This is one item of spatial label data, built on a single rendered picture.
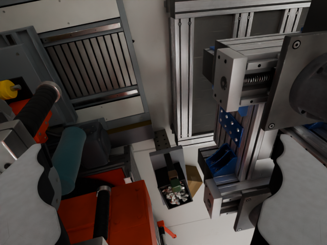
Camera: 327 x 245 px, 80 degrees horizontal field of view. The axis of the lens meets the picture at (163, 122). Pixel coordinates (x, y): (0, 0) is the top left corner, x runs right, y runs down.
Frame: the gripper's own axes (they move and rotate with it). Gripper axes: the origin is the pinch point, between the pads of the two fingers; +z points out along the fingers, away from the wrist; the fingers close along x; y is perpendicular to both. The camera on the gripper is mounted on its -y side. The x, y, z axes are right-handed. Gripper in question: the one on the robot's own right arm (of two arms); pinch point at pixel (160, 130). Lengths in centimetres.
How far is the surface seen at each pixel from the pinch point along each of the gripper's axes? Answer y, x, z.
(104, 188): 38, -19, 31
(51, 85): 5.3, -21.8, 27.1
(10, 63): 10, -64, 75
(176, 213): 182, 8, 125
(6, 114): 17, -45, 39
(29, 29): -2, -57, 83
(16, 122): 5.6, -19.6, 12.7
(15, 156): 8.6, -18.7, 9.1
